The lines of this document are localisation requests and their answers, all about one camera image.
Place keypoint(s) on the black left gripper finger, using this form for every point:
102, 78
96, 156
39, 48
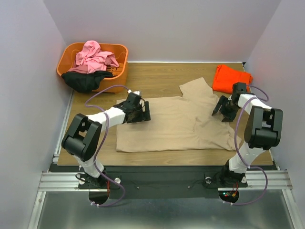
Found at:
146, 108
146, 117

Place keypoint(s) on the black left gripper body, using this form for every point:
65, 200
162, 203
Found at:
138, 115

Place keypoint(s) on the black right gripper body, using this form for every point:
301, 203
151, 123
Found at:
225, 108

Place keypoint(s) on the beige t shirt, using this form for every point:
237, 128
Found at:
179, 123

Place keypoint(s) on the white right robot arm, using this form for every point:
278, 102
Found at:
262, 132

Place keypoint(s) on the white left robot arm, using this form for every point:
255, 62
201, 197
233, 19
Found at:
82, 137

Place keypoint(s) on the folded orange t shirt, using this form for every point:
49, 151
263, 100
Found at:
225, 77

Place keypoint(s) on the orange plastic basket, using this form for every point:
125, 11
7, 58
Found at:
119, 74

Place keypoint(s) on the black t shirt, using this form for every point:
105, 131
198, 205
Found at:
85, 82

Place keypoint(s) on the pink t shirt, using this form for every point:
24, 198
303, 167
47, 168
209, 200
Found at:
91, 59

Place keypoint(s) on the white round knob left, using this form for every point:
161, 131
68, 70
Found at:
117, 180

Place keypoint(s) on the silver round knob right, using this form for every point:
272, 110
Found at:
208, 180

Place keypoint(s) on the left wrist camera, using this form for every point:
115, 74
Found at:
133, 100

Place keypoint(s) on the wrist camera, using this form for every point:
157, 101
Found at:
133, 100
239, 88

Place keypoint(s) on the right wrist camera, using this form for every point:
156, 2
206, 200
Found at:
239, 88

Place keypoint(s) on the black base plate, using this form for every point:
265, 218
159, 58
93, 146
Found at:
161, 182

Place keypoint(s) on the aluminium rail frame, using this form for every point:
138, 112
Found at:
271, 208

